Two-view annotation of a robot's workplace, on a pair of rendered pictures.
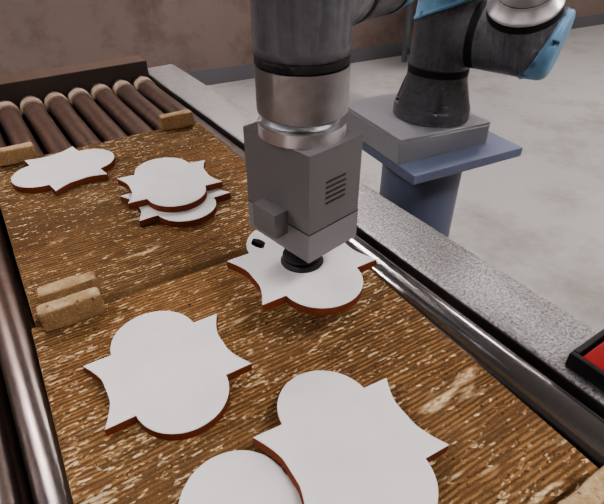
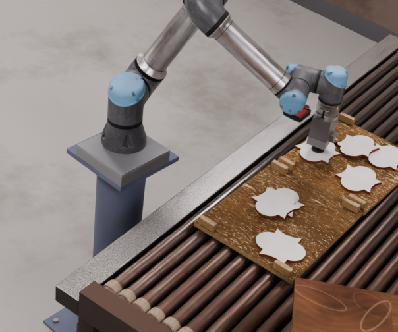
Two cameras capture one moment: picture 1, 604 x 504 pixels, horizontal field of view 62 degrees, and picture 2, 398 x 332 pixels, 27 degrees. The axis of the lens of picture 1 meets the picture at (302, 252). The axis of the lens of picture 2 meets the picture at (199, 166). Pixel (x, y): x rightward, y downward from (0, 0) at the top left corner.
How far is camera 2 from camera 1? 2.82 m
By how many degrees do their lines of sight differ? 85
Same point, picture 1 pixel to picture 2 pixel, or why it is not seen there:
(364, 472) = (363, 143)
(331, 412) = (352, 148)
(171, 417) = (371, 172)
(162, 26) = not seen: outside the picture
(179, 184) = (277, 198)
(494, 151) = not seen: hidden behind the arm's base
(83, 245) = (324, 218)
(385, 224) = (252, 153)
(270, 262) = (323, 155)
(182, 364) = (356, 175)
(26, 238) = (331, 235)
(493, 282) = (271, 130)
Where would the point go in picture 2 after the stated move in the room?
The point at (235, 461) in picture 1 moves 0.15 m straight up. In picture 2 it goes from (372, 161) to (383, 124)
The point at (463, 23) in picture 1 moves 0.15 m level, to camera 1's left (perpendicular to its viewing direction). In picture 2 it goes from (147, 89) to (161, 115)
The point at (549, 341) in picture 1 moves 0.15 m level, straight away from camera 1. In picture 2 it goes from (292, 122) to (252, 112)
